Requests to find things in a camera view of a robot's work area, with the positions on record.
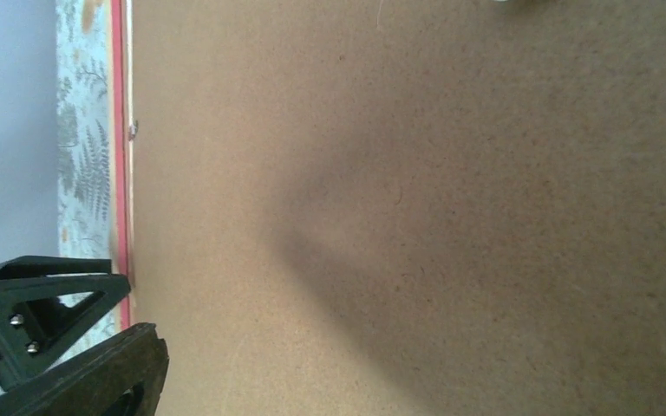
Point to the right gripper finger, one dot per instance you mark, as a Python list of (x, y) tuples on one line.
[(123, 375)]

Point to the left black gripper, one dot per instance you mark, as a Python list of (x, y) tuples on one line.
[(42, 317)]

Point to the brown backing board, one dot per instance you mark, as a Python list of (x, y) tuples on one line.
[(403, 207)]

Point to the pink wooden picture frame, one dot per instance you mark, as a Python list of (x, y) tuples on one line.
[(122, 132)]

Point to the floral patterned table mat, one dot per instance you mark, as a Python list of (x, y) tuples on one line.
[(84, 189)]

